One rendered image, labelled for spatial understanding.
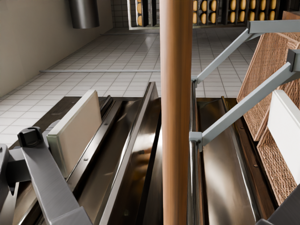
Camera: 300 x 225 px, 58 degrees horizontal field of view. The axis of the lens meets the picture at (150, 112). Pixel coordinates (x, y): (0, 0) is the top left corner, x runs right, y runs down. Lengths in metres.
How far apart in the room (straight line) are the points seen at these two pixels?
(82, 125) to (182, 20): 0.13
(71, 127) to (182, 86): 0.13
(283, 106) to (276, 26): 0.97
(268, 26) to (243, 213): 0.68
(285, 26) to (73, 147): 1.05
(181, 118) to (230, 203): 0.84
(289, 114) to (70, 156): 0.13
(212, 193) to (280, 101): 0.98
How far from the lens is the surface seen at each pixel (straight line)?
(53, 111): 1.92
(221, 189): 1.16
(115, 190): 0.92
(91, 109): 0.20
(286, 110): 0.18
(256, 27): 1.13
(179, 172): 0.31
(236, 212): 1.06
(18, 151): 0.17
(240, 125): 1.61
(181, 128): 0.28
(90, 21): 3.37
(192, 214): 0.52
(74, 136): 0.18
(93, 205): 1.10
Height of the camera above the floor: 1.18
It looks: 8 degrees up
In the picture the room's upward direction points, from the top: 89 degrees counter-clockwise
